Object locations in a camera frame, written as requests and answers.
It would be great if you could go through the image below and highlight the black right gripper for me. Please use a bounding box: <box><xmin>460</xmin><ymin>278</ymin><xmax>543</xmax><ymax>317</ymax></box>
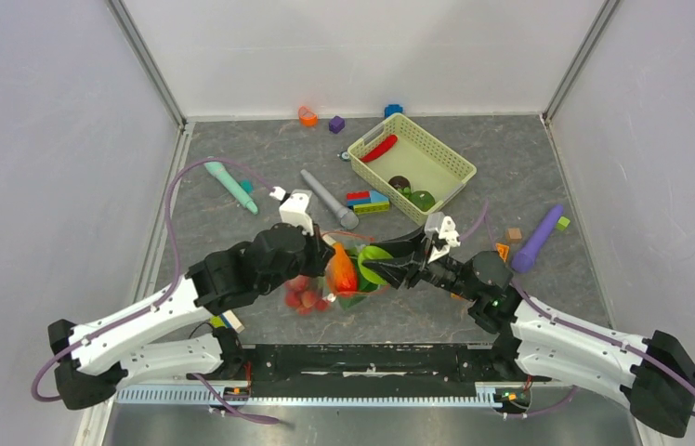
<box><xmin>362</xmin><ymin>224</ymin><xmax>479</xmax><ymax>302</ymax></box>

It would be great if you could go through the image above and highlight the light green starfruit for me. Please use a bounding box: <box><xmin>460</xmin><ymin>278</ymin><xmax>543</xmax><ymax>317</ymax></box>
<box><xmin>356</xmin><ymin>244</ymin><xmax>396</xmax><ymax>285</ymax></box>

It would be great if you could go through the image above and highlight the red strawberry bunch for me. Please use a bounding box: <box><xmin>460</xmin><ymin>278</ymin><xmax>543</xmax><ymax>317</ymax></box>
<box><xmin>284</xmin><ymin>276</ymin><xmax>331</xmax><ymax>315</ymax></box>

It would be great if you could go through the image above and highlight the clear zip bag orange zipper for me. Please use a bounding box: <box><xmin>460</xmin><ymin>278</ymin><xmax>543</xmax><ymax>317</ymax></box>
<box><xmin>282</xmin><ymin>230</ymin><xmax>395</xmax><ymax>316</ymax></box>

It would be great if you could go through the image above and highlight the red orange pepper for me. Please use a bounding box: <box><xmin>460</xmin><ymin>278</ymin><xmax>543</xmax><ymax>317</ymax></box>
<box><xmin>326</xmin><ymin>243</ymin><xmax>358</xmax><ymax>294</ymax></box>

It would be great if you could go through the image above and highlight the dark purple plum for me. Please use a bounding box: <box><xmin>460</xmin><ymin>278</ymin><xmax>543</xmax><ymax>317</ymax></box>
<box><xmin>388</xmin><ymin>176</ymin><xmax>411</xmax><ymax>191</ymax></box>

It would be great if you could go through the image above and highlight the red chili pepper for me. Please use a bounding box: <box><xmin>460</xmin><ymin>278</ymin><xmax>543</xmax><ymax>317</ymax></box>
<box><xmin>361</xmin><ymin>134</ymin><xmax>399</xmax><ymax>164</ymax></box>

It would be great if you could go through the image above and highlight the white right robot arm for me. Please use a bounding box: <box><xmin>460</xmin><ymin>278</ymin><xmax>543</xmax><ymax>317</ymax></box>
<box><xmin>358</xmin><ymin>228</ymin><xmax>695</xmax><ymax>438</ymax></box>

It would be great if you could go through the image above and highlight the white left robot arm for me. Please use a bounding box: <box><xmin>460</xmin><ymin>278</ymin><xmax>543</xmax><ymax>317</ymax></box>
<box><xmin>47</xmin><ymin>223</ymin><xmax>334</xmax><ymax>410</ymax></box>

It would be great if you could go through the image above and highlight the dark green round fruit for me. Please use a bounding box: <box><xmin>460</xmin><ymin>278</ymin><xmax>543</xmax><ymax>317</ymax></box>
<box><xmin>407</xmin><ymin>190</ymin><xmax>437</xmax><ymax>212</ymax></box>

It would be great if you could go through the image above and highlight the grey toy microphone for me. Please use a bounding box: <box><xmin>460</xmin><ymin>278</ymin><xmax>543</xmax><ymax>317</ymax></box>
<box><xmin>300</xmin><ymin>169</ymin><xmax>360</xmax><ymax>230</ymax></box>

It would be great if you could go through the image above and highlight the multicolour brick block stack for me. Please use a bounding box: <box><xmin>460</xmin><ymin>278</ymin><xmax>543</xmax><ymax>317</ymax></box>
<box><xmin>346</xmin><ymin>190</ymin><xmax>391</xmax><ymax>215</ymax></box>

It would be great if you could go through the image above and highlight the teal small block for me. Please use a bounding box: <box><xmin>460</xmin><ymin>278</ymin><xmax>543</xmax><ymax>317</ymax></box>
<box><xmin>240</xmin><ymin>179</ymin><xmax>255</xmax><ymax>194</ymax></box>

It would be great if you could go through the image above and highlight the small striped wooden block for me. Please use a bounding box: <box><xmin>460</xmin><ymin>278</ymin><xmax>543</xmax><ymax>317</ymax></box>
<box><xmin>209</xmin><ymin>310</ymin><xmax>245</xmax><ymax>334</ymax></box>

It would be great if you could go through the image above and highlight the pale green perforated basket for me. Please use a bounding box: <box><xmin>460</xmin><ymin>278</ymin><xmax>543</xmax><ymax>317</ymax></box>
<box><xmin>347</xmin><ymin>113</ymin><xmax>477</xmax><ymax>225</ymax></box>

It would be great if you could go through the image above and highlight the orange building brick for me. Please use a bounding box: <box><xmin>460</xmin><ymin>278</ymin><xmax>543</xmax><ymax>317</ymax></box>
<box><xmin>495</xmin><ymin>243</ymin><xmax>510</xmax><ymax>262</ymax></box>

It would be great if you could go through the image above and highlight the mint green toy pen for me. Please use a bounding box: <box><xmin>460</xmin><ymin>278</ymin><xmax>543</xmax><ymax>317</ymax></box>
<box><xmin>204</xmin><ymin>162</ymin><xmax>259</xmax><ymax>215</ymax></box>

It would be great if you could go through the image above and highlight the purple cylinder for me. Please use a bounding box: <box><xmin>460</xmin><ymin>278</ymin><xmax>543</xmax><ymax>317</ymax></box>
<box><xmin>511</xmin><ymin>204</ymin><xmax>564</xmax><ymax>273</ymax></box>

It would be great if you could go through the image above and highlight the orange semicircle block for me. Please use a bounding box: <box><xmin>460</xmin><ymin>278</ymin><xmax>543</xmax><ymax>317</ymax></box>
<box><xmin>297</xmin><ymin>106</ymin><xmax>319</xmax><ymax>127</ymax></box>

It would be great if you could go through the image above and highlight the purple small brick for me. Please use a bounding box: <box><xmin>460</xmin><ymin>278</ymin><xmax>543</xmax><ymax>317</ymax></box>
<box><xmin>328</xmin><ymin>115</ymin><xmax>346</xmax><ymax>134</ymax></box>

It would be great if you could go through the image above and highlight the blue small brick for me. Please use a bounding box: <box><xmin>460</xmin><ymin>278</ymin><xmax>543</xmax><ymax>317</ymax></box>
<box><xmin>384</xmin><ymin>103</ymin><xmax>404</xmax><ymax>119</ymax></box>

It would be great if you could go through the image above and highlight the green cube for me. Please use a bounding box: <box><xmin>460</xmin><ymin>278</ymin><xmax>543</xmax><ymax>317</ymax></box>
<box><xmin>555</xmin><ymin>216</ymin><xmax>570</xmax><ymax>231</ymax></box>

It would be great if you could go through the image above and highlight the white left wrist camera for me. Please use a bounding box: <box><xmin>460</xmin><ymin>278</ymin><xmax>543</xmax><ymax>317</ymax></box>
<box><xmin>269</xmin><ymin>186</ymin><xmax>314</xmax><ymax>235</ymax></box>

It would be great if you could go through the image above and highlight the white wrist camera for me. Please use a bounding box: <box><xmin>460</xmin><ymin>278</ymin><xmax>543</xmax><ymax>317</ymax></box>
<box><xmin>424</xmin><ymin>212</ymin><xmax>461</xmax><ymax>263</ymax></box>
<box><xmin>269</xmin><ymin>186</ymin><xmax>314</xmax><ymax>235</ymax></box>

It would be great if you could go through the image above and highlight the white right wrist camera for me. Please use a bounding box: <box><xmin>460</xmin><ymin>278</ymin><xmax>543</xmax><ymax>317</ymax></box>
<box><xmin>424</xmin><ymin>212</ymin><xmax>461</xmax><ymax>263</ymax></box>

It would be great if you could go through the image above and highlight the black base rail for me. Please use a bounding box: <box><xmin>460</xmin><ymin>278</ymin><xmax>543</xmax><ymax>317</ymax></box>
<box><xmin>205</xmin><ymin>344</ymin><xmax>528</xmax><ymax>398</ymax></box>

